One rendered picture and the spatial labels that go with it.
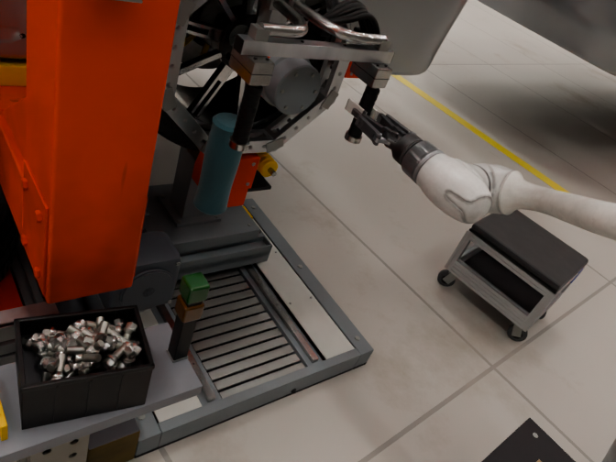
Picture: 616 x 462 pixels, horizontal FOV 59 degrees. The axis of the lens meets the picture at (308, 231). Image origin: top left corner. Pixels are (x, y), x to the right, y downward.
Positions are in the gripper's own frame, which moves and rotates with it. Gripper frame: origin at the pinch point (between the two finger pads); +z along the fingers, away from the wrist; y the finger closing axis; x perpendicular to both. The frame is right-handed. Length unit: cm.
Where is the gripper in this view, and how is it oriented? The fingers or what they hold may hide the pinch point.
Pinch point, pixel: (361, 109)
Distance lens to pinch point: 138.7
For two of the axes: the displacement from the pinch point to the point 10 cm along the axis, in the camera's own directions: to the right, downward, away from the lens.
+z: -5.4, -6.3, 5.5
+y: 7.8, -1.4, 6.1
